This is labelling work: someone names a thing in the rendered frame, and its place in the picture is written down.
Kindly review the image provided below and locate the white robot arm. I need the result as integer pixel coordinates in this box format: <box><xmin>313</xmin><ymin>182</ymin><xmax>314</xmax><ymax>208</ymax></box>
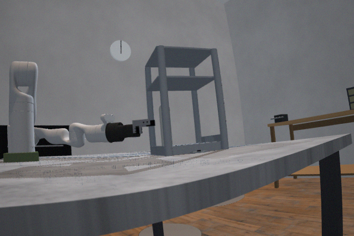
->
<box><xmin>7</xmin><ymin>61</ymin><xmax>99</xmax><ymax>153</ymax></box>

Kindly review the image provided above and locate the grey metal shelving unit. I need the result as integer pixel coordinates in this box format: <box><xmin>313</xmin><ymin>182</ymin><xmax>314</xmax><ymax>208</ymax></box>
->
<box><xmin>145</xmin><ymin>45</ymin><xmax>229</xmax><ymax>156</ymax></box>

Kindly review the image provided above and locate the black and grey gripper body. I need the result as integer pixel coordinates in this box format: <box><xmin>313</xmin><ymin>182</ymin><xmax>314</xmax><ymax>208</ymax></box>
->
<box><xmin>95</xmin><ymin>114</ymin><xmax>140</xmax><ymax>143</ymax></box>

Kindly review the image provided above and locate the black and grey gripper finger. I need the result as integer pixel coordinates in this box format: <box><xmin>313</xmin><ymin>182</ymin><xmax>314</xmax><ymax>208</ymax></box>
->
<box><xmin>139</xmin><ymin>120</ymin><xmax>155</xmax><ymax>134</ymax></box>
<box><xmin>132</xmin><ymin>119</ymin><xmax>150</xmax><ymax>133</ymax></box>

